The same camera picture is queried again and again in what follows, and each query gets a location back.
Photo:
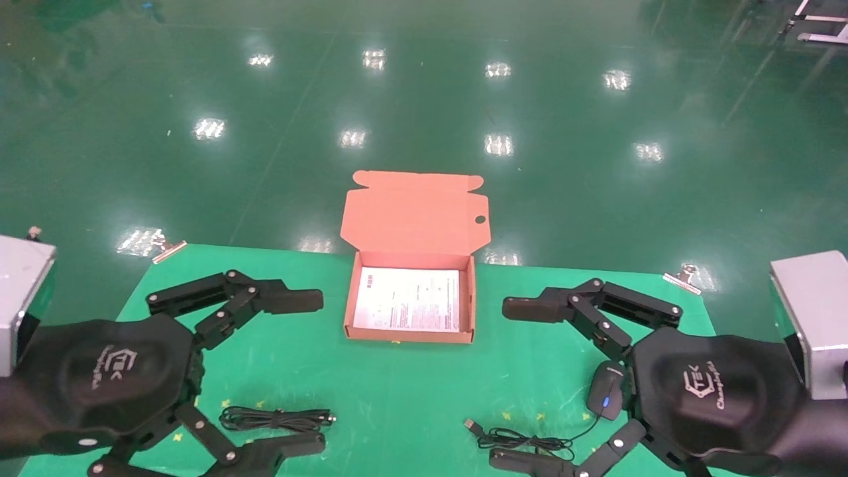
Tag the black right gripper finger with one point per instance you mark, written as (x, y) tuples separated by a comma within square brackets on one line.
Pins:
[(530, 464)]

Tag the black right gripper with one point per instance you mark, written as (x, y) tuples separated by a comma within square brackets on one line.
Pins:
[(715, 391)]

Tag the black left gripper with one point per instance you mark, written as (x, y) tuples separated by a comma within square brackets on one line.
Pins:
[(112, 377)]

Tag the orange cardboard box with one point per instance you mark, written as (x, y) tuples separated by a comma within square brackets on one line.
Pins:
[(411, 212)]

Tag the silver binder clip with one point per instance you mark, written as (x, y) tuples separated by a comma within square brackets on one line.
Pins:
[(169, 250), (682, 281)]

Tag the green table mat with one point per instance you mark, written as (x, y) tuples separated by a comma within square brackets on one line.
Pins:
[(397, 397)]

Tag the white printed paper sheet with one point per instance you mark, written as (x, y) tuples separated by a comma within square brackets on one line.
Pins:
[(407, 298)]

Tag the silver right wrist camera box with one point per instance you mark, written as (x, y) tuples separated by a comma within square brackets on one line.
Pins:
[(815, 318)]

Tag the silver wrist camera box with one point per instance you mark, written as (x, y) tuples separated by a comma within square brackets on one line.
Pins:
[(815, 318), (20, 291)]

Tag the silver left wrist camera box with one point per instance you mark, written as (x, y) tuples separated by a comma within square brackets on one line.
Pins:
[(20, 291)]

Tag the grey metal frame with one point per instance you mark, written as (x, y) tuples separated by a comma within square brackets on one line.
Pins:
[(821, 38)]

